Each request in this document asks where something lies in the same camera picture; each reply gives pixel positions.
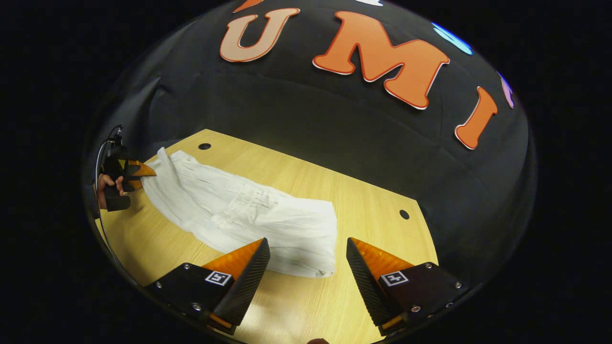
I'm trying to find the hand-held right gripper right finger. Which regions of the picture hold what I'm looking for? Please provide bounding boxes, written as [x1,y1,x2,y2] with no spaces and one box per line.
[346,237,471,336]

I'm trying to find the black backdrop cloth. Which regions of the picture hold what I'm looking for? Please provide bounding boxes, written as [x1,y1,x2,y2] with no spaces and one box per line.
[84,0,537,306]

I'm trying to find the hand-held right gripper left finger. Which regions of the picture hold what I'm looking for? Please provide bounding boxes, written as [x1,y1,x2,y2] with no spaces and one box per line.
[143,237,271,335]

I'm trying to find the white jeans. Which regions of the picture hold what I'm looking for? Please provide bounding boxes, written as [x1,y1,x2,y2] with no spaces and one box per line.
[141,147,338,279]

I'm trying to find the black cable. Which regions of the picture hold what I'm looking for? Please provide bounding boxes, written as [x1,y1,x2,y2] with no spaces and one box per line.
[94,124,126,282]

